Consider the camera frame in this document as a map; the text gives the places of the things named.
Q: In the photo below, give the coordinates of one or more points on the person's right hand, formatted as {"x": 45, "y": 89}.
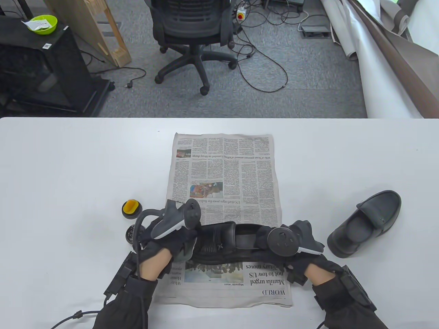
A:
{"x": 296, "y": 265}

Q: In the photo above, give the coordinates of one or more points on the person's left hand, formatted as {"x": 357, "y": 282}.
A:
{"x": 161, "y": 245}

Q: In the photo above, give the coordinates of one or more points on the white grey polishing cloth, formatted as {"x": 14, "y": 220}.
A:
{"x": 183, "y": 253}

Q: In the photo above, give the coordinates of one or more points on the grey hand controller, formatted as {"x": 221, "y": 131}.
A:
{"x": 281, "y": 241}
{"x": 192, "y": 214}

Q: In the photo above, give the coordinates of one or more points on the black shoe polish tin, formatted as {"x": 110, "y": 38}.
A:
{"x": 130, "y": 234}

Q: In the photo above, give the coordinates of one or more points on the yellow sponge shoe polish lid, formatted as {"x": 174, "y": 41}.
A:
{"x": 131, "y": 206}

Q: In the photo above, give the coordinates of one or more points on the black leather shoe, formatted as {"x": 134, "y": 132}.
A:
{"x": 377, "y": 209}
{"x": 226, "y": 238}

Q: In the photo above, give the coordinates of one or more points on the printed newspaper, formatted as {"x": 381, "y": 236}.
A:
{"x": 240, "y": 171}

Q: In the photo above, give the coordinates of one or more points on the person's left forearm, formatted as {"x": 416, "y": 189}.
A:
{"x": 127, "y": 305}

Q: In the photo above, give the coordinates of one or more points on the person's right forearm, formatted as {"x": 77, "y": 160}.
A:
{"x": 343, "y": 308}

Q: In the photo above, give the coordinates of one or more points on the white rolled sheet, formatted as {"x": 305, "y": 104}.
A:
{"x": 377, "y": 82}

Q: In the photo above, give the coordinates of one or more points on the black cabinet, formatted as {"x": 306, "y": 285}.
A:
{"x": 58, "y": 58}

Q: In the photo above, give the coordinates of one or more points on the black office chair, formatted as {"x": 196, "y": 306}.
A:
{"x": 190, "y": 24}

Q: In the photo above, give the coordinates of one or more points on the brown rolled sheet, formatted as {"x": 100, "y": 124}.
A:
{"x": 411, "y": 68}

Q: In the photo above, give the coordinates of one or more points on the grey floor box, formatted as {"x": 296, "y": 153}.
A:
{"x": 313, "y": 31}

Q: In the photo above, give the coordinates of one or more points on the white box red button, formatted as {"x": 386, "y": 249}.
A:
{"x": 241, "y": 14}

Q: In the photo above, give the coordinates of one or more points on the green bowl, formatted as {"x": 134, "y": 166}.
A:
{"x": 51, "y": 26}

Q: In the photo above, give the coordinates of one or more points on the white paper packet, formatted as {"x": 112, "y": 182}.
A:
{"x": 37, "y": 24}

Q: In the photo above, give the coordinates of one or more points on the grey fabric sheet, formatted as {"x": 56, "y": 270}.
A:
{"x": 394, "y": 17}

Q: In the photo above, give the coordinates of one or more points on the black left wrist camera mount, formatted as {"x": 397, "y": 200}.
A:
{"x": 120, "y": 277}

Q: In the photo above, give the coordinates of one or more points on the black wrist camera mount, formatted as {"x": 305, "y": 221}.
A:
{"x": 358, "y": 288}
{"x": 120, "y": 277}

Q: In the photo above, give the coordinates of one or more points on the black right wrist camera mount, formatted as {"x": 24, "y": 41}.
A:
{"x": 358, "y": 288}

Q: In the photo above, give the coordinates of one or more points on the wooden frame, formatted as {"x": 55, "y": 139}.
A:
{"x": 85, "y": 20}

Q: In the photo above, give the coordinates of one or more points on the black metal post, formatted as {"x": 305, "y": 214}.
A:
{"x": 24, "y": 7}

